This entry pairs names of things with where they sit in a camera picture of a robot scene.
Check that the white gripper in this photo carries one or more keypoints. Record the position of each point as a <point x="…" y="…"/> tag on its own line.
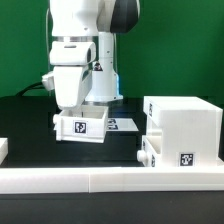
<point x="72" y="74"/>

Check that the white drawer box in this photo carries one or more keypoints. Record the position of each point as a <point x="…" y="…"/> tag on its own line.
<point x="85" y="124"/>
<point x="150" y="153"/>

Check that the white drawer cabinet frame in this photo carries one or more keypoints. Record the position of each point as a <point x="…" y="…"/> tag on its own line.
<point x="189" y="128"/>

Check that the white front drawer box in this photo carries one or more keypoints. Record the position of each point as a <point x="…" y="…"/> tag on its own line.
<point x="150" y="153"/>

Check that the white left barrier wall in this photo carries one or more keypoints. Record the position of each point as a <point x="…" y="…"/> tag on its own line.
<point x="3" y="149"/>

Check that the white front barrier wall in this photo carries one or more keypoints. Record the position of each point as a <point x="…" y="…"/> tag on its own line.
<point x="121" y="179"/>

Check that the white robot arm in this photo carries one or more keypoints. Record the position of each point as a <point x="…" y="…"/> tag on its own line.
<point x="98" y="21"/>

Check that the marker tag sheet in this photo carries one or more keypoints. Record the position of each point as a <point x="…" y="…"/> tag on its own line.
<point x="121" y="125"/>

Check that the white barrier wall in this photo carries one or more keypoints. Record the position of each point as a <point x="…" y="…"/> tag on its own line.
<point x="121" y="179"/>
<point x="3" y="149"/>

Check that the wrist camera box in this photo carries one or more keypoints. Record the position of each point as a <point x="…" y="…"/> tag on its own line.
<point x="48" y="81"/>

